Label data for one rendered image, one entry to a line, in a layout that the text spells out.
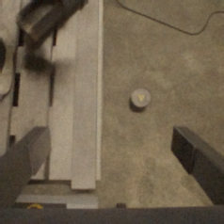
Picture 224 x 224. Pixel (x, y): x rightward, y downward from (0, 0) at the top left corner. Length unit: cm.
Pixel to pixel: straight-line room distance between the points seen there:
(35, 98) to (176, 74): 79
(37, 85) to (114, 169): 60
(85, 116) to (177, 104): 53
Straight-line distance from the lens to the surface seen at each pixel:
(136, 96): 89
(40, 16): 88
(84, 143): 77
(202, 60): 115
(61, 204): 87
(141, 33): 112
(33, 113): 88
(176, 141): 17
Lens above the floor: 92
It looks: 82 degrees down
